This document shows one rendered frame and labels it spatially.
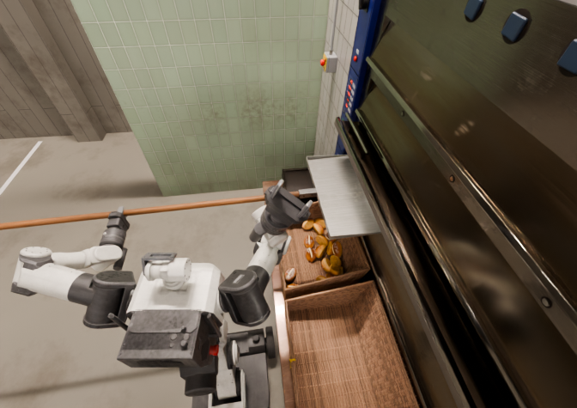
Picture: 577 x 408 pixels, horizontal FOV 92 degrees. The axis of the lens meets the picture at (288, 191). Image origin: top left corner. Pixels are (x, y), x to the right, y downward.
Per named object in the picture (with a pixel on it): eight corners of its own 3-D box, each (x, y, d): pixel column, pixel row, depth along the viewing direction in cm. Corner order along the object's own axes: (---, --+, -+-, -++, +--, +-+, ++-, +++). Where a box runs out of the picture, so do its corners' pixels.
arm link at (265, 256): (286, 255, 118) (270, 291, 98) (257, 245, 119) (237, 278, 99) (293, 233, 113) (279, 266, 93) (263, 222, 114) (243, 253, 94)
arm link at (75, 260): (71, 270, 108) (3, 279, 90) (77, 245, 108) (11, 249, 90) (85, 281, 103) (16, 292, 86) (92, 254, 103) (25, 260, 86)
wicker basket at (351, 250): (337, 218, 208) (343, 192, 187) (362, 290, 170) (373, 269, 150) (272, 226, 202) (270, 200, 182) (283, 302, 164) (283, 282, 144)
